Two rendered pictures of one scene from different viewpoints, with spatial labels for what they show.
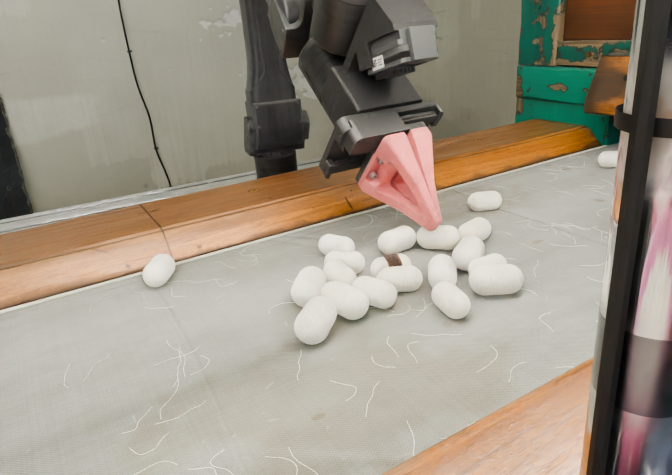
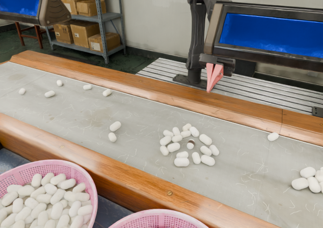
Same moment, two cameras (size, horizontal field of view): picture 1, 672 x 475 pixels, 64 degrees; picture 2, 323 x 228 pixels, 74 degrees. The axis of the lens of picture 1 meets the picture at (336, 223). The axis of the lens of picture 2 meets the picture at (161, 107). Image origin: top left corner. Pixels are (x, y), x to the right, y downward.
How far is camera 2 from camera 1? 0.28 m
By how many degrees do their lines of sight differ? 50
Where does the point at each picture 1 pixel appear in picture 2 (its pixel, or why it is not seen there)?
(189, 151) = not seen: outside the picture
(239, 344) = (277, 173)
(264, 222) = (315, 139)
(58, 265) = (251, 119)
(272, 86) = not seen: outside the picture
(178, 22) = not seen: outside the picture
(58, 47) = not seen: outside the picture
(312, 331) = (295, 186)
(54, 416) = (232, 159)
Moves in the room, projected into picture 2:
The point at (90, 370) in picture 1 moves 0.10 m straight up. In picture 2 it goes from (243, 153) to (253, 124)
